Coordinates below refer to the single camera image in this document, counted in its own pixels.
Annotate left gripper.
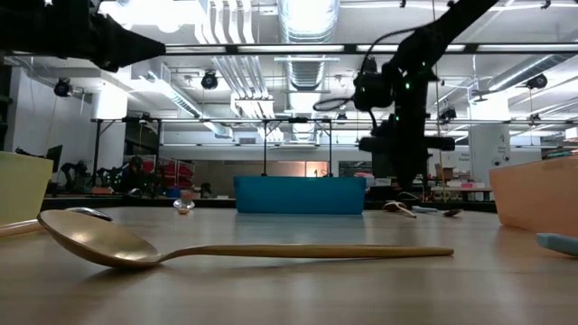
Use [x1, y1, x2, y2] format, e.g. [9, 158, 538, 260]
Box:
[13, 0, 167, 73]

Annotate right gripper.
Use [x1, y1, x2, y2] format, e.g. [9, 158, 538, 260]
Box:
[359, 112, 456, 190]

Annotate gold metal spoon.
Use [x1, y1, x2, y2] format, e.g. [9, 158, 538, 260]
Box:
[36, 209, 455, 271]
[382, 200, 418, 219]

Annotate orange-handled silver spoon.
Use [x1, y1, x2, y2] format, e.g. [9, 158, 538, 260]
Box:
[0, 206, 115, 239]
[172, 197, 197, 216]

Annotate black monitor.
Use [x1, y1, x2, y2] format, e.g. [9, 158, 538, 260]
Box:
[370, 151, 429, 180]

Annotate cardboard box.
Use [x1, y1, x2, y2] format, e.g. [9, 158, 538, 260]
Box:
[433, 164, 456, 181]

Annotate blue plastic bin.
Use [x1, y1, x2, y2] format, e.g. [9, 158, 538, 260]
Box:
[233, 175, 368, 215]

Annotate orange plastic bin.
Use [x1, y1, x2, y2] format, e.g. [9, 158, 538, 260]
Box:
[488, 154, 578, 238]

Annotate black horizontal beam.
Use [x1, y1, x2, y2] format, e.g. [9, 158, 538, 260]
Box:
[0, 42, 578, 57]

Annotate yellow plastic bin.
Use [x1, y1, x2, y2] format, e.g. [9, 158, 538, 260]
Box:
[0, 150, 55, 226]

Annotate blue-handled silver spoon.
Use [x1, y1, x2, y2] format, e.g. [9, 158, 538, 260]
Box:
[536, 231, 578, 258]
[410, 204, 464, 218]

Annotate black background station frame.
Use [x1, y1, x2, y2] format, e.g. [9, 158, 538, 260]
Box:
[89, 116, 334, 178]

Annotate silver ventilation duct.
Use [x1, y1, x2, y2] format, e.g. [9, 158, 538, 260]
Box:
[275, 0, 340, 144]

